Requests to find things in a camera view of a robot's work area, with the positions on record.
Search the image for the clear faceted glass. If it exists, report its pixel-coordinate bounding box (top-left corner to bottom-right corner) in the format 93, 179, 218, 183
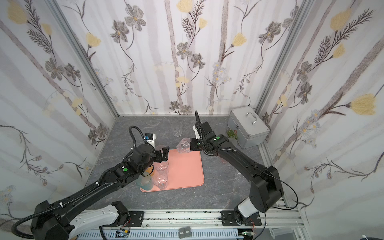
152, 171, 169, 190
171, 122, 183, 137
177, 138, 191, 154
154, 145, 169, 172

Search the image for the teal textured cup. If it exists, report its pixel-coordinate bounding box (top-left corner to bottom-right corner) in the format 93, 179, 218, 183
136, 175, 154, 191

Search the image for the pink rectangular tray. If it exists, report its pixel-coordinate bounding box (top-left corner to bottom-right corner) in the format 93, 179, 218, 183
141, 150, 205, 193

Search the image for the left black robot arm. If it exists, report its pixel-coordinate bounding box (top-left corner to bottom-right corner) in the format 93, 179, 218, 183
11, 126, 170, 240

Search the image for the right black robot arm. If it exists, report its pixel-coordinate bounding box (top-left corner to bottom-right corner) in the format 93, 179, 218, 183
191, 119, 284, 225

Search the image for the green small box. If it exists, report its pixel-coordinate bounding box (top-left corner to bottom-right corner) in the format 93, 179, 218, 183
227, 130, 238, 139

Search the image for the silver aluminium case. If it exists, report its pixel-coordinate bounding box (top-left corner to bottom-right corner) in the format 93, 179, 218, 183
228, 107, 270, 149

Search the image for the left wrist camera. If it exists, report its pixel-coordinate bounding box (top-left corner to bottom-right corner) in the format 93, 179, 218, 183
144, 133, 156, 147

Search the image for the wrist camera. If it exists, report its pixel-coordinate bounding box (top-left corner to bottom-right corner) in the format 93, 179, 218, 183
193, 126, 201, 140
144, 133, 156, 147

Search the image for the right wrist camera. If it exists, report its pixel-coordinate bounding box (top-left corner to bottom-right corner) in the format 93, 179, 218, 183
193, 126, 201, 140

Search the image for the white cable duct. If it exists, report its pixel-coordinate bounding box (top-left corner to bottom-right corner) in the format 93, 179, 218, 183
77, 229, 244, 240

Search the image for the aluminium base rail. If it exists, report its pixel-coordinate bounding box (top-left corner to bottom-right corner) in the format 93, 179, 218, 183
56, 208, 307, 233

